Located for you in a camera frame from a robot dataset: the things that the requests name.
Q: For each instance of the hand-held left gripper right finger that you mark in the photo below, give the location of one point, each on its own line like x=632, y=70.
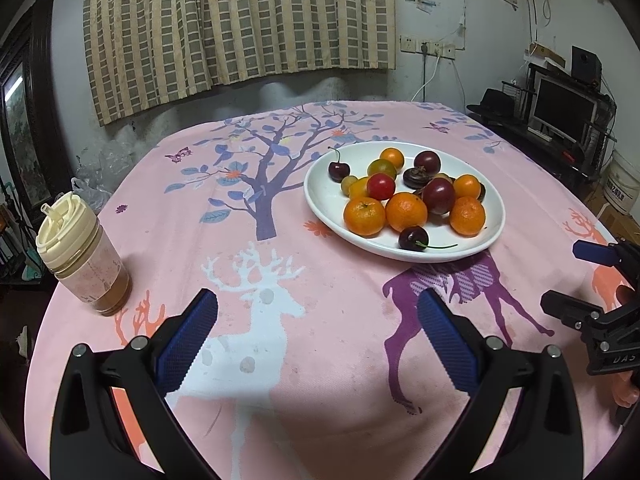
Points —
x=447, y=345

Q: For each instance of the person's right hand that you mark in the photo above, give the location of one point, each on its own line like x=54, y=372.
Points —
x=629, y=391

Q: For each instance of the yellow cherry tomato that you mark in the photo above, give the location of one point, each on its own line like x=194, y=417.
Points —
x=347, y=185

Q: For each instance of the black media stand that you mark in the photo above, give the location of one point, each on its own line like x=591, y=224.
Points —
x=550, y=155

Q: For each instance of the pink printed tablecloth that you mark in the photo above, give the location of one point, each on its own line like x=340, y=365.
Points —
x=300, y=310

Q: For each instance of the white wall outlet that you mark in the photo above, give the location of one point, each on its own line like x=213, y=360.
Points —
x=409, y=44

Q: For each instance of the dark mangosteen on plate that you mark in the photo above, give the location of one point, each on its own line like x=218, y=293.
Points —
x=414, y=177

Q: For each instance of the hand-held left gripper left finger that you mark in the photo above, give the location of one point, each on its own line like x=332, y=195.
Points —
x=187, y=342

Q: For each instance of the cup with cream lid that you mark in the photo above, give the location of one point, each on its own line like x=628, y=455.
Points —
x=75, y=240

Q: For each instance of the dark red cherry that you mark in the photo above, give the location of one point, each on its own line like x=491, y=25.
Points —
x=414, y=237
x=338, y=171

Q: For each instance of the white round plate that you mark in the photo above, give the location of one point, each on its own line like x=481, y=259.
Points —
x=330, y=210

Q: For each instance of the black speaker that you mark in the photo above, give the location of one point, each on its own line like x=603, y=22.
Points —
x=586, y=62

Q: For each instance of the white plastic bucket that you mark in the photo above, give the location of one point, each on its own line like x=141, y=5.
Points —
x=622, y=180

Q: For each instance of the dark wooden cabinet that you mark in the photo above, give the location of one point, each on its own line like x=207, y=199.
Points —
x=30, y=85

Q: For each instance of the clear plastic bag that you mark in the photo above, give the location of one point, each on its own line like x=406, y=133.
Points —
x=97, y=180

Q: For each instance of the computer monitor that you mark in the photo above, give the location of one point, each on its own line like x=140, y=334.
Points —
x=562, y=105

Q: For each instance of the orange cherry tomato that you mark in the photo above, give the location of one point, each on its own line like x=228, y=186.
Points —
x=357, y=191

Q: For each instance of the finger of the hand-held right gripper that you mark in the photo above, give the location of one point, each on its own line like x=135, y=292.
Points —
x=570, y=307
x=595, y=252

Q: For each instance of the beige checked curtain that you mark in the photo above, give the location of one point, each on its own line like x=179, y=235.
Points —
x=225, y=20

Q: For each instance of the green cherry tomato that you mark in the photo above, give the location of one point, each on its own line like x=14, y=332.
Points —
x=380, y=166

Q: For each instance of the dark red plum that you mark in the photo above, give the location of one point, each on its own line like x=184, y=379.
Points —
x=438, y=195
x=427, y=161

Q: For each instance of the black hat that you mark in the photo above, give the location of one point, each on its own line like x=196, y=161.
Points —
x=495, y=102

